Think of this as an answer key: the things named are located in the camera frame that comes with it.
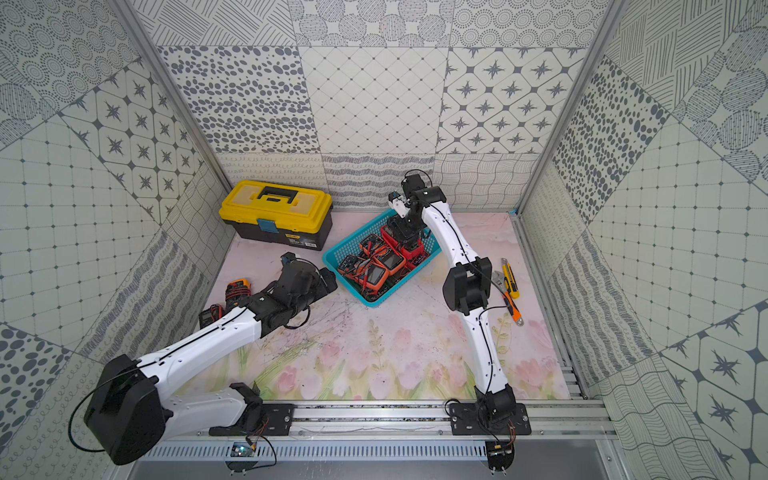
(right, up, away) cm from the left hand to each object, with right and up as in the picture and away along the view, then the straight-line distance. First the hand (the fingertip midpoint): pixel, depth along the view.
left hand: (325, 275), depth 84 cm
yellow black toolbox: (-18, +19, +13) cm, 29 cm away
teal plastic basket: (0, +4, +15) cm, 16 cm away
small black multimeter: (+25, +9, +12) cm, 30 cm away
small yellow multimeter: (-31, -7, +10) cm, 33 cm away
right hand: (+25, +13, +14) cm, 32 cm away
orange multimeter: (+12, -1, +10) cm, 16 cm away
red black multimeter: (+13, +8, +17) cm, 23 cm away
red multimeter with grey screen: (+24, +6, +13) cm, 28 cm away
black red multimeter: (-35, -12, +5) cm, 37 cm away
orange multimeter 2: (+18, +3, +15) cm, 24 cm away
